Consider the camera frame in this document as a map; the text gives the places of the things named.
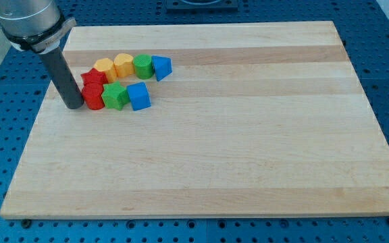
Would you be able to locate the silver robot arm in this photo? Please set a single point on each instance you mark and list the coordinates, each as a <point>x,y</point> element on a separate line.
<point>36,25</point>

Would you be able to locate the green star block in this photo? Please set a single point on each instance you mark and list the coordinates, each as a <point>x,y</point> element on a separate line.
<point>115,96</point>

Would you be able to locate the red star block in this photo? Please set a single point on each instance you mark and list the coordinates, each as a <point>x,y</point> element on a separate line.
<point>94,77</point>

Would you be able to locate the blue cube block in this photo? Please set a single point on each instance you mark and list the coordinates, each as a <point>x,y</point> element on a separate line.
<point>139,96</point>

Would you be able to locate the light wooden board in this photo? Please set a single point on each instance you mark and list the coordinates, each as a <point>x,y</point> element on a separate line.
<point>256,120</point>

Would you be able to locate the blue triangle block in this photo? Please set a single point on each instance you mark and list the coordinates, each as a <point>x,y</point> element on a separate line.
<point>162,67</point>

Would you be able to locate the green cylinder block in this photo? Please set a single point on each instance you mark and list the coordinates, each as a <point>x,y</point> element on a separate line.
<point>143,66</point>

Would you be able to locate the yellow heart block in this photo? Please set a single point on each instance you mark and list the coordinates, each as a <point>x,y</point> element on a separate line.
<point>123,63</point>

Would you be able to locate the yellow hexagon block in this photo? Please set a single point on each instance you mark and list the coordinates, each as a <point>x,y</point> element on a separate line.
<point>107,66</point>

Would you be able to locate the red cylinder block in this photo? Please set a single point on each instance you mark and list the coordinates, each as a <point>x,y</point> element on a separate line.
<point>92,96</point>

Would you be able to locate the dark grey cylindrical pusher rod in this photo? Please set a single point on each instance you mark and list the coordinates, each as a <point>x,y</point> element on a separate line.
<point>62,78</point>

